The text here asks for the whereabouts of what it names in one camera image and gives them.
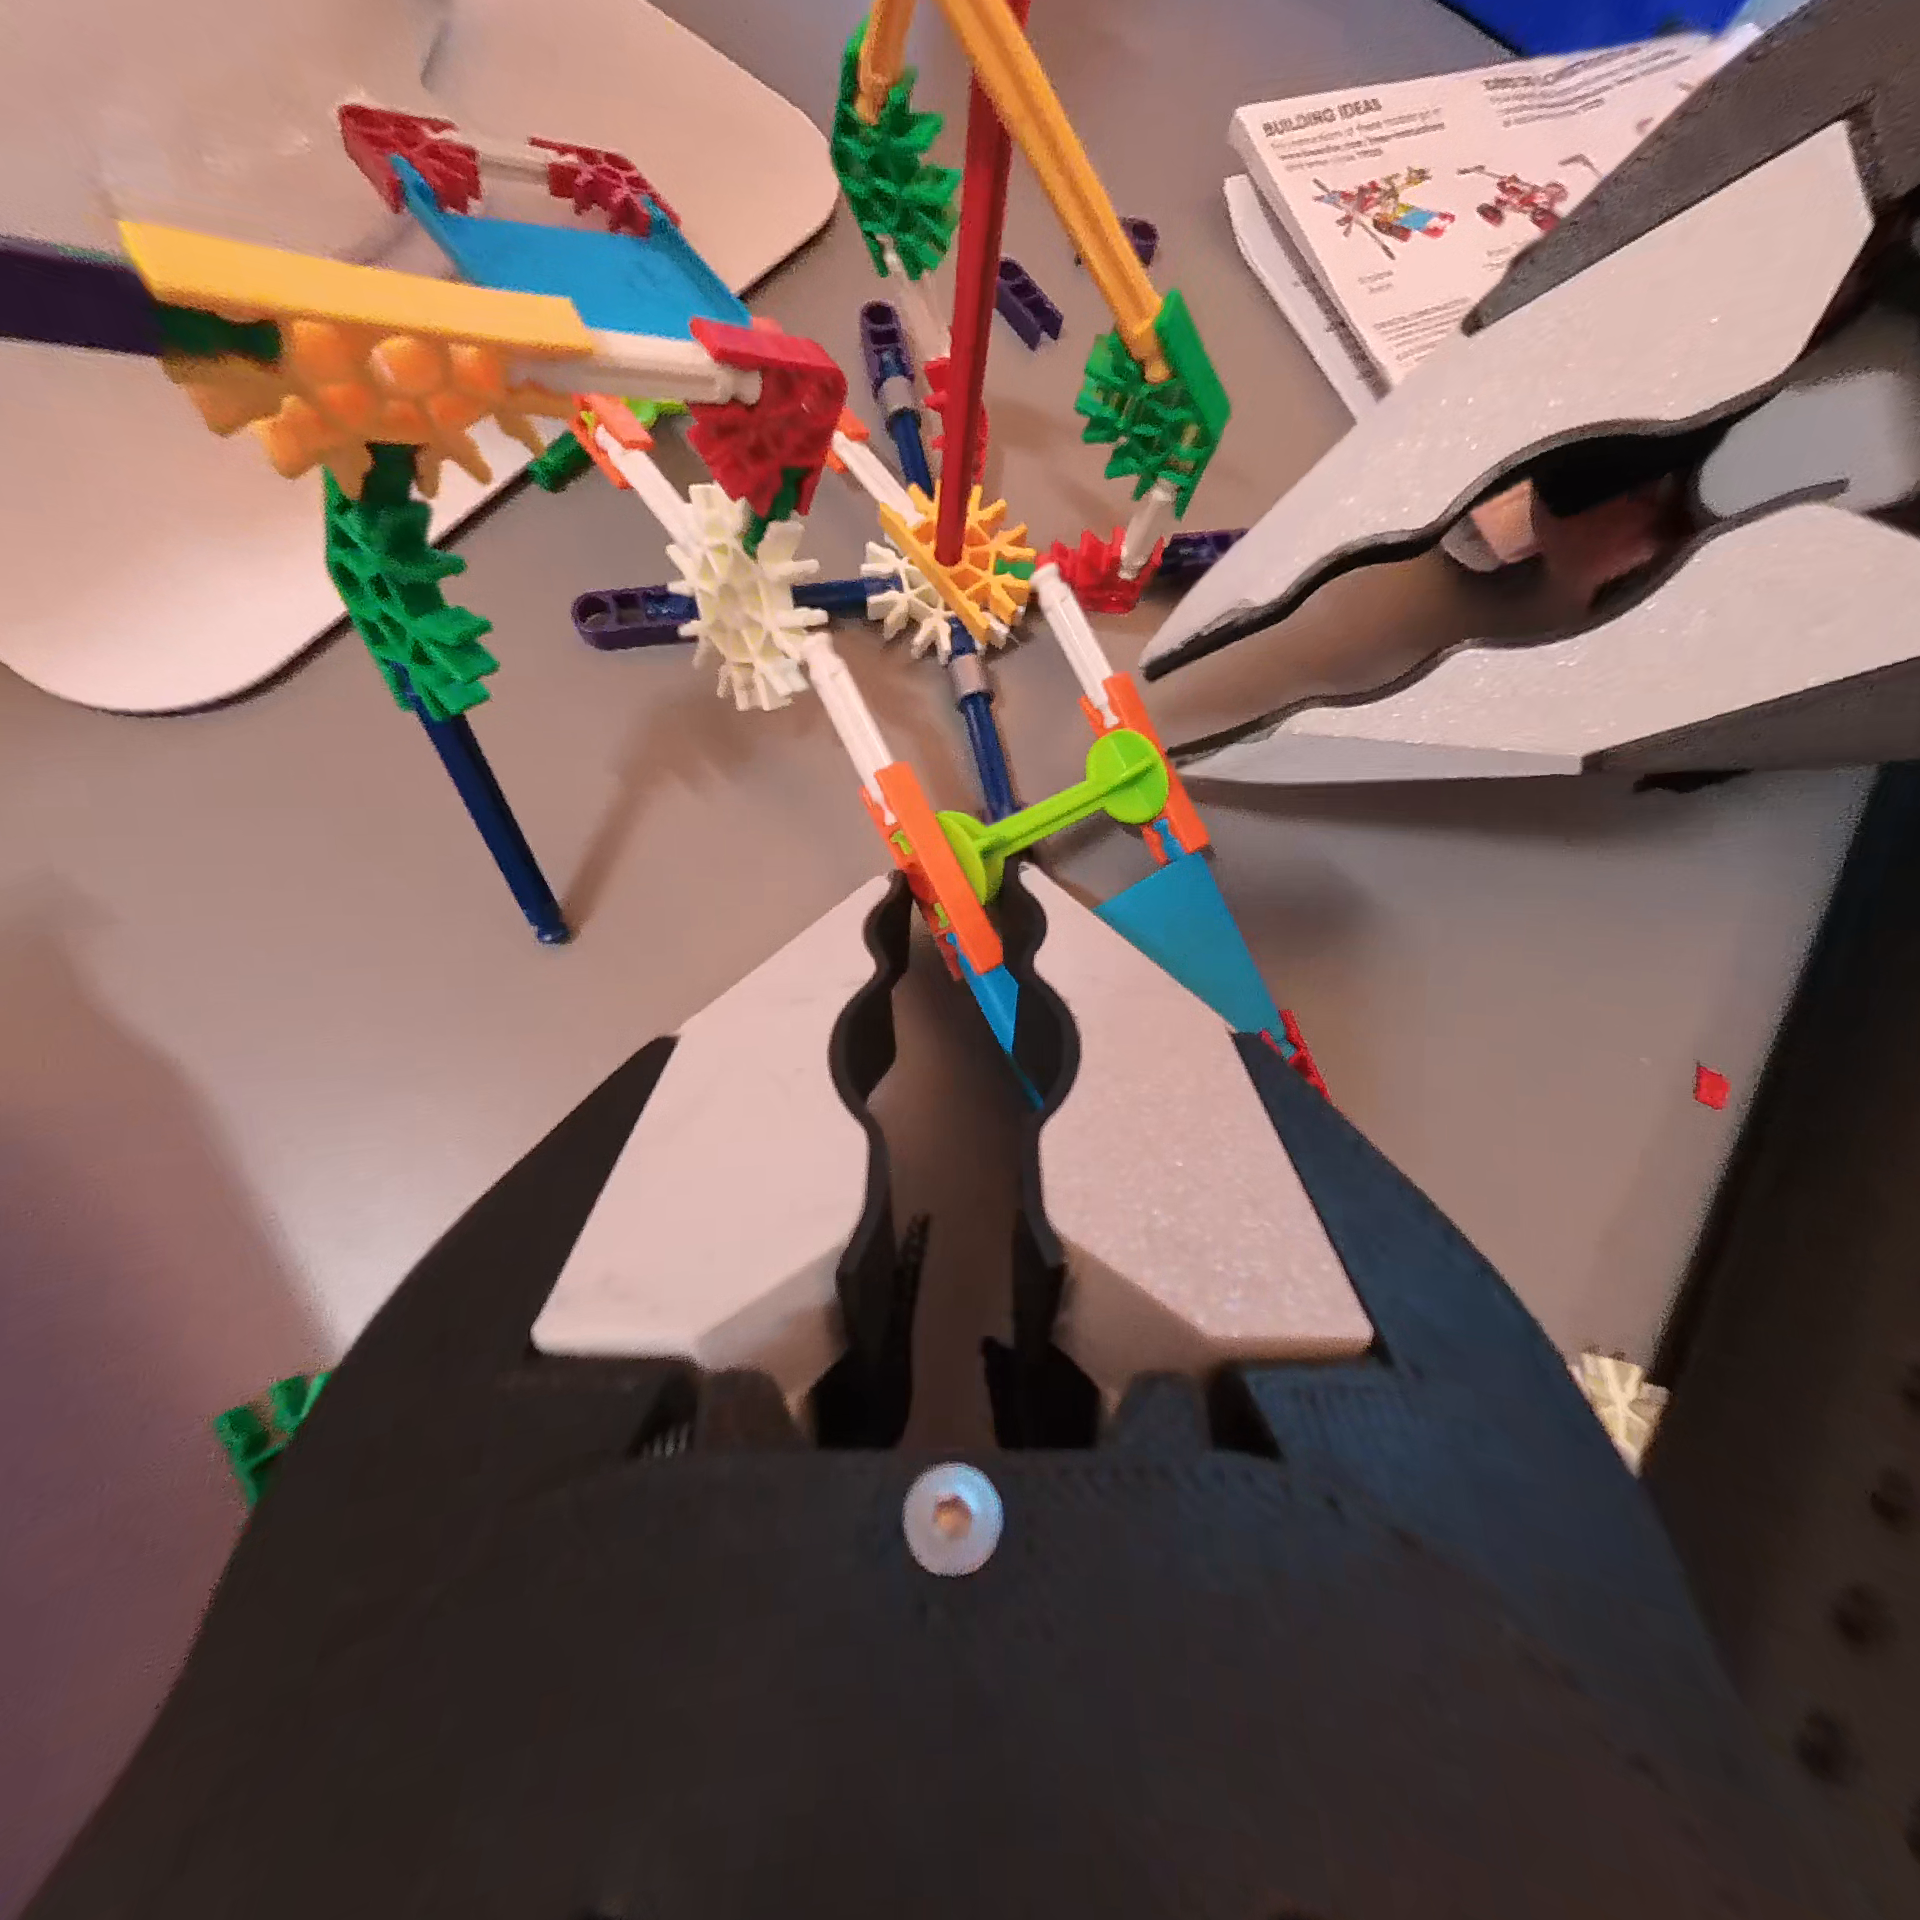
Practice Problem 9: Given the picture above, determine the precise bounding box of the blue panel toy seat assembly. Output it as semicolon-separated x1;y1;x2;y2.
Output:
861;675;1334;1114

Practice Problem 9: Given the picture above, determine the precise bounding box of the green toy connector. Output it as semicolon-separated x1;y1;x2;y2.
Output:
211;1367;337;1507

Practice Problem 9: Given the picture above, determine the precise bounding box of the colourful toy wheel model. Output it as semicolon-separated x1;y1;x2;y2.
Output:
0;0;1250;950

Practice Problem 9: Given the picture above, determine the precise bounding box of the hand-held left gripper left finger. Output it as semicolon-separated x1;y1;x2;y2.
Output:
529;870;913;1370

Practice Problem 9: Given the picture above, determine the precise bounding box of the white document stand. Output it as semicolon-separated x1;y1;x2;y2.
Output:
0;0;841;716

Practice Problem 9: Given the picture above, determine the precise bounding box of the person's right hand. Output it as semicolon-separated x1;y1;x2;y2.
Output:
1442;477;1705;607

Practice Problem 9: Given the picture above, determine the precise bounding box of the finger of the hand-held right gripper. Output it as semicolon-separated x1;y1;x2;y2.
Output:
1137;119;1882;684
1159;498;1920;788

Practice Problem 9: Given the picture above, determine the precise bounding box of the white building ideas booklet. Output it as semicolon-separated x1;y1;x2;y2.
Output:
1222;27;1765;426

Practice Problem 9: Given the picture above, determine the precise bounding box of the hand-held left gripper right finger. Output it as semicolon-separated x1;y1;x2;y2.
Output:
1001;865;1375;1394

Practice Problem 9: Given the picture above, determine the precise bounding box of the white snowflake toy connector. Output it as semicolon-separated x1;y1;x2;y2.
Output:
1569;1350;1670;1478

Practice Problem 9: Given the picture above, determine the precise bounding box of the white toy rod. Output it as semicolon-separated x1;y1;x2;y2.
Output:
1030;567;1119;707
805;633;902;797

